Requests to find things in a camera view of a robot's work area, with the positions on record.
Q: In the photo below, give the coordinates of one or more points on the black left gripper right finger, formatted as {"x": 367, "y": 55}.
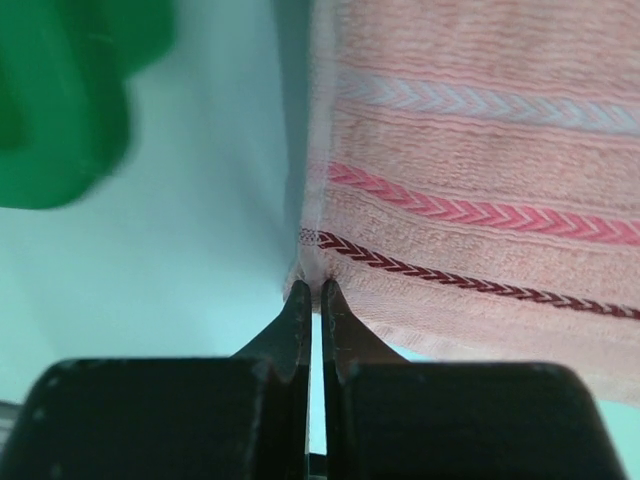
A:
{"x": 390, "y": 418}

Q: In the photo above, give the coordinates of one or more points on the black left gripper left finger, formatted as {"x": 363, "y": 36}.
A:
{"x": 239, "y": 417}

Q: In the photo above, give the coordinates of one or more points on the pink terry towel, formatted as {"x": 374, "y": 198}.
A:
{"x": 473, "y": 179}

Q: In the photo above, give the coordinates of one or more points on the green plastic tray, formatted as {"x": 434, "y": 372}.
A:
{"x": 65, "y": 117}

